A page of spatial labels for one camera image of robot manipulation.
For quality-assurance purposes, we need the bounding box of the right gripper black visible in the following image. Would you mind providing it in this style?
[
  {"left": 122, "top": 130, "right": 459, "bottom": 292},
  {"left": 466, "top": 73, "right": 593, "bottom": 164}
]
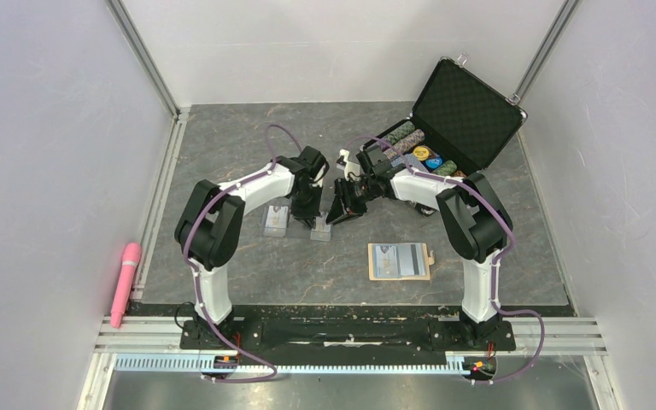
[{"left": 326, "top": 176, "right": 378, "bottom": 226}]

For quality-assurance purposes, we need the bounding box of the clear sleeve with credit cards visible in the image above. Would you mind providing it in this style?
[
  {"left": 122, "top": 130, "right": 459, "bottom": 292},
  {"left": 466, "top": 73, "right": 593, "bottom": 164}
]
[{"left": 261, "top": 198, "right": 332, "bottom": 243}]

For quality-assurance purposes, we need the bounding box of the silver credit card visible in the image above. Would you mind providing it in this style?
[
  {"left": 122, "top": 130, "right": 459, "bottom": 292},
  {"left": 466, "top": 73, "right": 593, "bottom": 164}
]
[
  {"left": 373, "top": 244, "right": 400, "bottom": 279},
  {"left": 397, "top": 243, "right": 429, "bottom": 280}
]

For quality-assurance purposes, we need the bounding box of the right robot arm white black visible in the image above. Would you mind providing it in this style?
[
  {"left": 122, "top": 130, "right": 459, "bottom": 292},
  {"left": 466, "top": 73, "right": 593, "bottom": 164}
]
[{"left": 326, "top": 148, "right": 513, "bottom": 349}]

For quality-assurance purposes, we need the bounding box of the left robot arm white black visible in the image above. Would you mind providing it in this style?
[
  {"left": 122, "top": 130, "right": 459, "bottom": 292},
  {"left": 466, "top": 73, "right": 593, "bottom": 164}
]
[{"left": 174, "top": 146, "right": 330, "bottom": 349}]

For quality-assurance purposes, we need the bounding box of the purple green poker chip row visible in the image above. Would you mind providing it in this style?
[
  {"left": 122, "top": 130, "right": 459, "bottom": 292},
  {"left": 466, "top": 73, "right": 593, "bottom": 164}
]
[{"left": 383, "top": 120, "right": 416, "bottom": 145}]

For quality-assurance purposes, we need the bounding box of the pink brown poker chip row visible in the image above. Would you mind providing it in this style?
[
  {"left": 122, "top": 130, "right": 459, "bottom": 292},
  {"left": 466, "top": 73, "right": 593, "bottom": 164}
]
[{"left": 393, "top": 129, "right": 425, "bottom": 154}]

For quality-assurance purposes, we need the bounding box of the yellow dealer button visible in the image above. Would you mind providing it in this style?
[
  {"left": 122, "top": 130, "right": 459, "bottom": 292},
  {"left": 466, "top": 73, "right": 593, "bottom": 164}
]
[{"left": 413, "top": 146, "right": 433, "bottom": 161}]

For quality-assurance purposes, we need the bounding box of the blue round poker chip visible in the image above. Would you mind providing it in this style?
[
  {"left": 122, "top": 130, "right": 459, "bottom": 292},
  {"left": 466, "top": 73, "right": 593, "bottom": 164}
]
[{"left": 425, "top": 157, "right": 443, "bottom": 170}]

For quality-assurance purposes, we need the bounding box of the green poker chip stack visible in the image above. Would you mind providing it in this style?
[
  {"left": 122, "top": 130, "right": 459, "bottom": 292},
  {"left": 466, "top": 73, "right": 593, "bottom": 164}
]
[{"left": 433, "top": 161, "right": 457, "bottom": 177}]

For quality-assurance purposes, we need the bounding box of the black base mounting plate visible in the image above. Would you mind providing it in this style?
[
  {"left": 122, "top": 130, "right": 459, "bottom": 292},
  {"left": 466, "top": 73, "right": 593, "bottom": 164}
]
[{"left": 179, "top": 305, "right": 516, "bottom": 366}]

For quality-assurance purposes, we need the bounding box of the black poker chip case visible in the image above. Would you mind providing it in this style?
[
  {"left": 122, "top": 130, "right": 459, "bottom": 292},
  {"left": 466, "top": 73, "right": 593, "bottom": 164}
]
[{"left": 360, "top": 58, "right": 527, "bottom": 179}]

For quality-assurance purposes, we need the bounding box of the pink cylindrical object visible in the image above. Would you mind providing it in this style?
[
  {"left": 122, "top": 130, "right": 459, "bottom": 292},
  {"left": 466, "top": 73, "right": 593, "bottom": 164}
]
[{"left": 110, "top": 243, "right": 142, "bottom": 329}]

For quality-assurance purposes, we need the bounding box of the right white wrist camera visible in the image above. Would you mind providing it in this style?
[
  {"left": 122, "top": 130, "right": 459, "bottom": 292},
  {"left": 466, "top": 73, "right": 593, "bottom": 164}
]
[{"left": 336, "top": 149, "right": 361, "bottom": 180}]

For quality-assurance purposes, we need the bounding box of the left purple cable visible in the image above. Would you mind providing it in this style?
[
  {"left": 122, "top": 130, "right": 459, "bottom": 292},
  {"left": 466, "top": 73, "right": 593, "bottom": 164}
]
[{"left": 183, "top": 124, "right": 303, "bottom": 386}]

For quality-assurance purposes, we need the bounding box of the purple cable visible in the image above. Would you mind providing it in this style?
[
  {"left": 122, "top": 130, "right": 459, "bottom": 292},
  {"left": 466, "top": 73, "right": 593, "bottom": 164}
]
[
  {"left": 183, "top": 124, "right": 303, "bottom": 386},
  {"left": 343, "top": 134, "right": 547, "bottom": 386}
]

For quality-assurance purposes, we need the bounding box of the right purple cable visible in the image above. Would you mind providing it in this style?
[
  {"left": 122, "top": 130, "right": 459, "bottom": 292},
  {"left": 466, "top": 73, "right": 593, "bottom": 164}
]
[{"left": 343, "top": 134, "right": 547, "bottom": 386}]

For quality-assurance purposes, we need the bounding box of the white toothed cable rail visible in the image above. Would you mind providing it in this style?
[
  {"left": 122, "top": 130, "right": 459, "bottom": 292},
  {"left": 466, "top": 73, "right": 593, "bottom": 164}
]
[{"left": 114, "top": 353, "right": 470, "bottom": 376}]

